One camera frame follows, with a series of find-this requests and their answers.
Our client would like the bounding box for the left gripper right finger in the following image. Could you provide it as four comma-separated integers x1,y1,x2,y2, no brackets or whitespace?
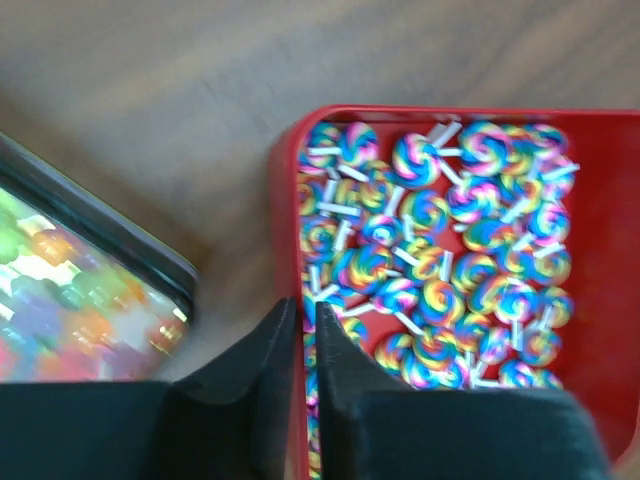
316,303,613,479

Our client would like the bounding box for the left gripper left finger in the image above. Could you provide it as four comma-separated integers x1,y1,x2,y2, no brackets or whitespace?
154,298,296,479

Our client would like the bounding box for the red tray of lollipops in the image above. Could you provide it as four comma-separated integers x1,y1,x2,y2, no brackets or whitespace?
269,105,639,479

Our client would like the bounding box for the gold tin of gummies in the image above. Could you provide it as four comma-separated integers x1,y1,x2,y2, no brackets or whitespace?
1,137,199,383

